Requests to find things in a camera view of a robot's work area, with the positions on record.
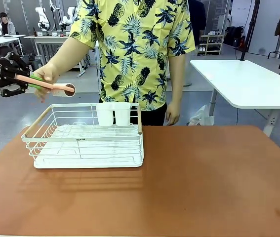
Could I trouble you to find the pink spoon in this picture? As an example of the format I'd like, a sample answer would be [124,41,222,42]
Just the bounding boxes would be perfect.
[15,74,77,98]

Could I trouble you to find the person's right forearm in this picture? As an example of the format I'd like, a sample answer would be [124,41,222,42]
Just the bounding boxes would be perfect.
[47,37,91,75]

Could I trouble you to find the person's left forearm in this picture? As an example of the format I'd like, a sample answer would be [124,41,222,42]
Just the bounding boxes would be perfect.
[168,52,187,104]

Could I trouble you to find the person's right hand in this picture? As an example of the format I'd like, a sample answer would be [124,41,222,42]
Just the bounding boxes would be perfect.
[33,62,62,103]

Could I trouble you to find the person's left hand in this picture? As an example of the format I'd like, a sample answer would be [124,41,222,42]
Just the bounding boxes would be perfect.
[165,100,181,126]

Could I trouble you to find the black office chair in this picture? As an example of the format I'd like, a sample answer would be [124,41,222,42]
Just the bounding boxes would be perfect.
[0,45,15,59]

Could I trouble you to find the white desk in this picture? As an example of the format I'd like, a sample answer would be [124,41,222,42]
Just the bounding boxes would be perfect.
[0,34,26,96]

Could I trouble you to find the white workbench with robots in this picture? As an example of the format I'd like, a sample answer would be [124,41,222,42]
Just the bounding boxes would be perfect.
[24,29,99,78]

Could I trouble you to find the seated person in grey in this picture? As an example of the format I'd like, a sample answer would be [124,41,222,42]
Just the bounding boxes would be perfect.
[0,12,17,36]

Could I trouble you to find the white cutlery holder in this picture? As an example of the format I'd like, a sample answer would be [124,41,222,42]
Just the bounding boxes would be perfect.
[95,102,131,127]

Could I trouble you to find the white drain tray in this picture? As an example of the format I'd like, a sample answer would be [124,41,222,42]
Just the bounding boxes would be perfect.
[33,124,144,169]

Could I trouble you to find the yellow pineapple print shirt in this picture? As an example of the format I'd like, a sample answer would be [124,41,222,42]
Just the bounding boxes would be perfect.
[69,0,196,111]

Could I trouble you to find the black trousers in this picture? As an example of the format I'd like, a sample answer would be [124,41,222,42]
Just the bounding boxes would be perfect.
[98,97,168,126]

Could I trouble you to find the standing person in black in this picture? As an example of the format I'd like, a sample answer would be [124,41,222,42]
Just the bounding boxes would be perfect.
[187,0,207,46]

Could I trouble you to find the clear plastic bag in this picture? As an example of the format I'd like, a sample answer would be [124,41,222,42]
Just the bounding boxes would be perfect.
[187,104,215,126]

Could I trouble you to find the wooden shoe shelf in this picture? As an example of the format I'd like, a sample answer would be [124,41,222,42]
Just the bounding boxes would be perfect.
[197,34,225,56]

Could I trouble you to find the black bag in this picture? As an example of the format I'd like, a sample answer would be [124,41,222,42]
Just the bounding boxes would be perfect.
[224,25,244,48]

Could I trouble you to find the large white table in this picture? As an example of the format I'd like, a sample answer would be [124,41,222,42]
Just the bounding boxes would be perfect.
[189,59,280,138]

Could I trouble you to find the black pole stand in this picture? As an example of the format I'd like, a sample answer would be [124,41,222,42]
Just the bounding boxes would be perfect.
[233,0,262,62]

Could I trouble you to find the white wire dish rack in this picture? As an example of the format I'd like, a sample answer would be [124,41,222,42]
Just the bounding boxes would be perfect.
[21,102,144,164]

